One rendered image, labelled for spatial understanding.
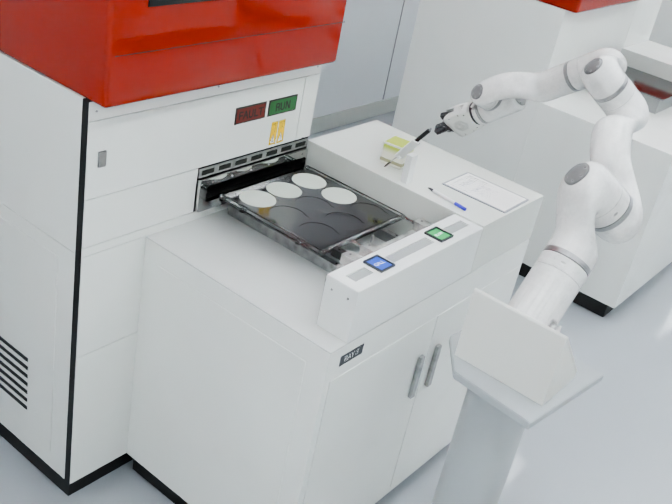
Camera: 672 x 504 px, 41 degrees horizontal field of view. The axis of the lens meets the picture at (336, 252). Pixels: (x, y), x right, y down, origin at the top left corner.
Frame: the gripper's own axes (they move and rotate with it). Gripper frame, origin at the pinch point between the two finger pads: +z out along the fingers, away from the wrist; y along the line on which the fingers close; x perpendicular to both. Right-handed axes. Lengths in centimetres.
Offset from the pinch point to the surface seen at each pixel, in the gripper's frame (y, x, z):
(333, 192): -32, -46, 2
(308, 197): -38, -52, 3
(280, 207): -46, -61, 2
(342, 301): -43, -95, -32
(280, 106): -56, -32, 3
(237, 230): -51, -68, 12
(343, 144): -29.5, -25.2, 7.2
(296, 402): -33, -113, -12
